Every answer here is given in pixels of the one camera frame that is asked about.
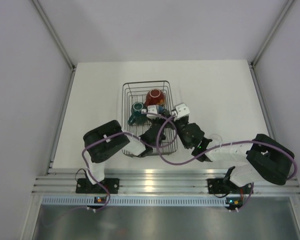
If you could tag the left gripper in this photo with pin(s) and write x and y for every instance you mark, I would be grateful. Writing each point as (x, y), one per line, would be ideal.
(159, 120)

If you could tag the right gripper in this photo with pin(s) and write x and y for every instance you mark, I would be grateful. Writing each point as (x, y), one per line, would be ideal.
(179, 120)

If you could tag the dark green mug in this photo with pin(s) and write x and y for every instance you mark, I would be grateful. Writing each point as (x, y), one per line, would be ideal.
(137, 117)

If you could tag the dark blue cup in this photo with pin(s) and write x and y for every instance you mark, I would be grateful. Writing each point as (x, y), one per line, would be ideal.
(163, 111)

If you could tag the wire dish rack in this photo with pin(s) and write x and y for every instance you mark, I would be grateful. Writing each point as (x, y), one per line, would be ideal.
(136, 91)

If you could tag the red cup white inside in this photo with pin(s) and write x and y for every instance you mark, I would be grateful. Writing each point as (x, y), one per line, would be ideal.
(155, 97)

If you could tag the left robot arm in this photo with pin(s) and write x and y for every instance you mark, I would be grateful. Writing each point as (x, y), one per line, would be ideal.
(105, 141)

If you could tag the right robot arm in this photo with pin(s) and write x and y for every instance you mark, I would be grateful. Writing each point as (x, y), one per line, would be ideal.
(259, 159)

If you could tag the clear glass back right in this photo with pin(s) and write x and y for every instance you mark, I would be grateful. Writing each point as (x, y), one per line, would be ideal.
(216, 138)

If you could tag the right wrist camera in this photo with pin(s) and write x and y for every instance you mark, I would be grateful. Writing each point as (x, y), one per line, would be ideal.
(181, 110)

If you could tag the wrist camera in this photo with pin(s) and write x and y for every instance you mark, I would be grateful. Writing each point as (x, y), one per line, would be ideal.
(150, 110)
(181, 110)

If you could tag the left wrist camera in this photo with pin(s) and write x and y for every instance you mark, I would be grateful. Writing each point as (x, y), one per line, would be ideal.
(150, 110)

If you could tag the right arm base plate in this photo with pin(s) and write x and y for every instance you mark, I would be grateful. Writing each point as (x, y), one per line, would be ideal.
(217, 187)

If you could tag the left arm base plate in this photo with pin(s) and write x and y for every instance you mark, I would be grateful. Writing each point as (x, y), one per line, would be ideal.
(84, 186)

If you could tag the right aluminium frame post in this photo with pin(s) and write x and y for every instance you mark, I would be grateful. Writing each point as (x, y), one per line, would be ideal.
(278, 22)

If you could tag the aluminium frame post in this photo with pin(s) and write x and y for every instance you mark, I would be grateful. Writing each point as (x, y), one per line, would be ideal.
(50, 28)
(278, 22)

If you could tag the aluminium mounting rail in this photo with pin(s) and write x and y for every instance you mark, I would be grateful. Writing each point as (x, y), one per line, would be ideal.
(156, 182)

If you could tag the slotted cable duct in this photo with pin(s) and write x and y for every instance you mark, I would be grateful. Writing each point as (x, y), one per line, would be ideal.
(144, 201)

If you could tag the left aluminium frame post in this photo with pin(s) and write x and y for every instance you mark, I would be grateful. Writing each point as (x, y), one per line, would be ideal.
(50, 28)

